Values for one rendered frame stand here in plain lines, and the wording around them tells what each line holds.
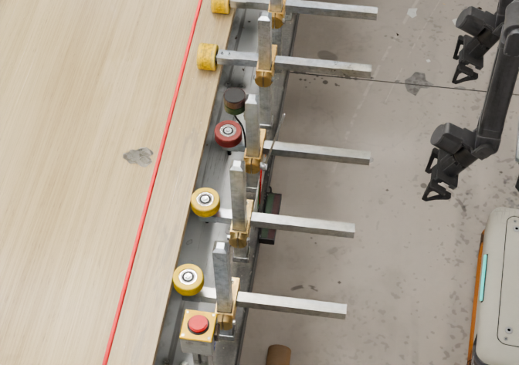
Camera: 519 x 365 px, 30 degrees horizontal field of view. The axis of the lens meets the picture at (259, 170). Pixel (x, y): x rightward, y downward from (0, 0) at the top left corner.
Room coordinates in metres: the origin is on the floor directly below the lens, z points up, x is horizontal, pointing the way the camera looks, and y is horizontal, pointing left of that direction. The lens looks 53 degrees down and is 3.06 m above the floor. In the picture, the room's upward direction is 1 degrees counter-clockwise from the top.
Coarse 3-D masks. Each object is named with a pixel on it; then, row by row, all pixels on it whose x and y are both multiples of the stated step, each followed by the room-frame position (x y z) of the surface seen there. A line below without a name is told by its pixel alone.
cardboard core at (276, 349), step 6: (270, 348) 1.53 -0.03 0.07; (276, 348) 1.52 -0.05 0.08; (282, 348) 1.52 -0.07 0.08; (288, 348) 1.53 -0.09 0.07; (270, 354) 1.50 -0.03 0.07; (276, 354) 1.50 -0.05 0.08; (282, 354) 1.50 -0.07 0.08; (288, 354) 1.51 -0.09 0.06; (270, 360) 1.48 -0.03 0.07; (276, 360) 1.48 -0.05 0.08; (282, 360) 1.48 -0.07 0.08; (288, 360) 1.49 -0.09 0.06
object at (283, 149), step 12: (240, 144) 1.78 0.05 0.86; (264, 144) 1.78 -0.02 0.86; (276, 144) 1.78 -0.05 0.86; (288, 144) 1.78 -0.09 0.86; (300, 144) 1.78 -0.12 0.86; (288, 156) 1.76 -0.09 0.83; (300, 156) 1.75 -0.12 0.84; (312, 156) 1.75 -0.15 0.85; (324, 156) 1.74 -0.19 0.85; (336, 156) 1.73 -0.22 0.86; (348, 156) 1.73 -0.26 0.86; (360, 156) 1.73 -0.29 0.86
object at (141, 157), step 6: (132, 150) 1.72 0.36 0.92; (138, 150) 1.72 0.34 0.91; (144, 150) 1.72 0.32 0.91; (150, 150) 1.72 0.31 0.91; (126, 156) 1.71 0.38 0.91; (132, 156) 1.71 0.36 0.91; (138, 156) 1.71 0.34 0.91; (144, 156) 1.70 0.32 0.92; (132, 162) 1.69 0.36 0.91; (138, 162) 1.69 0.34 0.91; (144, 162) 1.69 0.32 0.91; (150, 162) 1.69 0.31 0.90
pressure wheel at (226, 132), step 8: (224, 120) 1.84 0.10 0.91; (232, 120) 1.84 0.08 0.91; (216, 128) 1.81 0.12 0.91; (224, 128) 1.81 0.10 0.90; (232, 128) 1.81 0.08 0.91; (240, 128) 1.80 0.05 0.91; (216, 136) 1.78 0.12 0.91; (224, 136) 1.78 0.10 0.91; (232, 136) 1.78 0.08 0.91; (240, 136) 1.78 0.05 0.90; (224, 144) 1.76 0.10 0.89; (232, 144) 1.76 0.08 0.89
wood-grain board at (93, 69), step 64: (0, 0) 2.37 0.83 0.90; (64, 0) 2.37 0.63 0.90; (128, 0) 2.36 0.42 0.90; (192, 0) 2.36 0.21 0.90; (0, 64) 2.08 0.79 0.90; (64, 64) 2.08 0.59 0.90; (128, 64) 2.07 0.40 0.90; (192, 64) 2.07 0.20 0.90; (0, 128) 1.83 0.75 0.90; (64, 128) 1.82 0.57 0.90; (128, 128) 1.82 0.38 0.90; (192, 128) 1.81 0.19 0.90; (0, 192) 1.59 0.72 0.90; (64, 192) 1.59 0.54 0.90; (128, 192) 1.59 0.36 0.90; (192, 192) 1.59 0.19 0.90; (0, 256) 1.38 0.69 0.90; (64, 256) 1.38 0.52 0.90; (128, 256) 1.38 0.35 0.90; (0, 320) 1.19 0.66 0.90; (64, 320) 1.19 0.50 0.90; (128, 320) 1.19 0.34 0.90
